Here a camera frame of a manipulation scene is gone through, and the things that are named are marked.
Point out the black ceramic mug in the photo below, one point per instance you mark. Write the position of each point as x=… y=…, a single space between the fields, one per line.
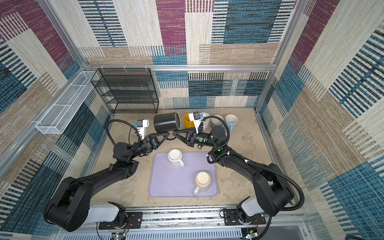
x=167 y=122

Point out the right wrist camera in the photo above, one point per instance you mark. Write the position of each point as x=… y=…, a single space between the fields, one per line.
x=195 y=117

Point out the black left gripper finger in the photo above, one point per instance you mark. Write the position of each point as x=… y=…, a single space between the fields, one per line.
x=157 y=145
x=157 y=137

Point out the white wire wall basket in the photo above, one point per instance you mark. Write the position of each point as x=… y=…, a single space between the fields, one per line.
x=58 y=117

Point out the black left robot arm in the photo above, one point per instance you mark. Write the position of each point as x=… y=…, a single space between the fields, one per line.
x=70 y=205

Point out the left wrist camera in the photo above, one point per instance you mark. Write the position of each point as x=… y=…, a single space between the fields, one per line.
x=142 y=126

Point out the cream upside-down mug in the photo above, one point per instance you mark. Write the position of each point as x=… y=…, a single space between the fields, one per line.
x=203 y=182

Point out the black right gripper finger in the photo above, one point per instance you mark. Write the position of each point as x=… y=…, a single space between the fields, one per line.
x=183 y=133
x=183 y=139

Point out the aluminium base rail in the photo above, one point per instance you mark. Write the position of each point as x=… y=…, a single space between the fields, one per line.
x=197 y=223

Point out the yellow ceramic mug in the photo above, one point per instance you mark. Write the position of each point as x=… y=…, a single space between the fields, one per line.
x=187 y=122

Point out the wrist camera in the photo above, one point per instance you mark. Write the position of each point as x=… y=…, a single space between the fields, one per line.
x=195 y=117
x=142 y=126

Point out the white upside-down mug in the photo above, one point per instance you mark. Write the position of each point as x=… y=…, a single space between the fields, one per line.
x=175 y=158

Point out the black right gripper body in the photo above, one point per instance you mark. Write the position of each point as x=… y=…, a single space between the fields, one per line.
x=201 y=139

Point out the lavender silicone mat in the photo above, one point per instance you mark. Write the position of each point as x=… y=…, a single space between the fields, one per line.
x=168 y=180

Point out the light blue ceramic mug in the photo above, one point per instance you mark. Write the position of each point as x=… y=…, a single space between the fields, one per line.
x=231 y=121

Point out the lavender ceramic mug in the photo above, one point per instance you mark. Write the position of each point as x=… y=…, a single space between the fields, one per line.
x=217 y=121

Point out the black mesh wire shelf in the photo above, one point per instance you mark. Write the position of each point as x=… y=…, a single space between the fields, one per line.
x=127 y=90

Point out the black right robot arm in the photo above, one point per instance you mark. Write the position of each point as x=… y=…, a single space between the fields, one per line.
x=274 y=191

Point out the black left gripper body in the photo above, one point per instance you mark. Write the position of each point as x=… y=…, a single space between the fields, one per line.
x=141 y=148

